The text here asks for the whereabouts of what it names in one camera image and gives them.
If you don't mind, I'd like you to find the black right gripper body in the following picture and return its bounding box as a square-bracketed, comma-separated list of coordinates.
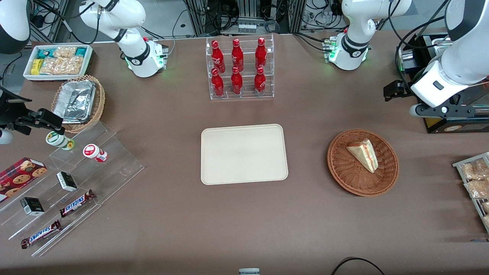
[0, 86, 33, 129]

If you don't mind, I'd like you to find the triangular sandwich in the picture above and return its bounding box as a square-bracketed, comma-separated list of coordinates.
[346, 139, 379, 174]

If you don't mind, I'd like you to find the tan wicker basket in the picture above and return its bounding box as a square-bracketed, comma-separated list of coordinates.
[51, 75, 105, 134]

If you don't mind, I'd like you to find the grey metal snack tray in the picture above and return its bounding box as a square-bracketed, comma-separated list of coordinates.
[452, 152, 489, 234]

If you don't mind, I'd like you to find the brown round wicker basket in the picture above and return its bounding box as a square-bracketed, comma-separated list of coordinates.
[327, 129, 400, 197]

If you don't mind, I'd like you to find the beige plastic tray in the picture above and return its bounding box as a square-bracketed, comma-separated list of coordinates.
[201, 124, 289, 186]

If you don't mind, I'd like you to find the green label yogurt bottle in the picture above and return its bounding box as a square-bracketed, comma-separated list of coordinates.
[46, 131, 76, 151]

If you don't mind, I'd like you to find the aluminium foil container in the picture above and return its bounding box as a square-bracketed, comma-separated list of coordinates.
[53, 80, 96, 124]

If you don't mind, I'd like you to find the white rectangular snack bin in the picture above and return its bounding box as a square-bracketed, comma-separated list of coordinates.
[23, 44, 94, 82]

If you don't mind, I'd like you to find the black food warmer machine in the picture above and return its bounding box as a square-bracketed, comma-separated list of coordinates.
[397, 34, 489, 134]

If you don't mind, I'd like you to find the red cookie box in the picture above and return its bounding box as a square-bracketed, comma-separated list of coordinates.
[0, 157, 48, 203]

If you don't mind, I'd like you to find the large clear bag of crackers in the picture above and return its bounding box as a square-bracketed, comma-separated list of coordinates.
[40, 57, 83, 75]

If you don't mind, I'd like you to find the red label yogurt bottle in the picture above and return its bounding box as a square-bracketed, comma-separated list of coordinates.
[83, 144, 108, 163]

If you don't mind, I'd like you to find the small black box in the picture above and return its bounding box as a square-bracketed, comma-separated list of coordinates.
[57, 171, 78, 192]
[20, 197, 45, 217]

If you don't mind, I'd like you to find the clear acrylic stepped display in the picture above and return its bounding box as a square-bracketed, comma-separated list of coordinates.
[0, 121, 145, 257]

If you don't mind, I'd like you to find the Snickers chocolate bar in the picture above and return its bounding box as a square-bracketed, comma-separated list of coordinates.
[59, 189, 96, 218]
[21, 220, 62, 249]

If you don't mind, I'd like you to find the red cola bottle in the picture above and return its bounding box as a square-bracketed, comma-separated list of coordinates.
[232, 39, 244, 72]
[211, 40, 225, 73]
[254, 67, 266, 96]
[231, 67, 243, 95]
[255, 37, 267, 70]
[211, 68, 225, 97]

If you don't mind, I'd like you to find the clear acrylic bottle rack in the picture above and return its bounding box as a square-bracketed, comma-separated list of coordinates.
[206, 34, 275, 100]

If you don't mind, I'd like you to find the black cable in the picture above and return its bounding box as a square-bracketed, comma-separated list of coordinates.
[331, 257, 387, 275]

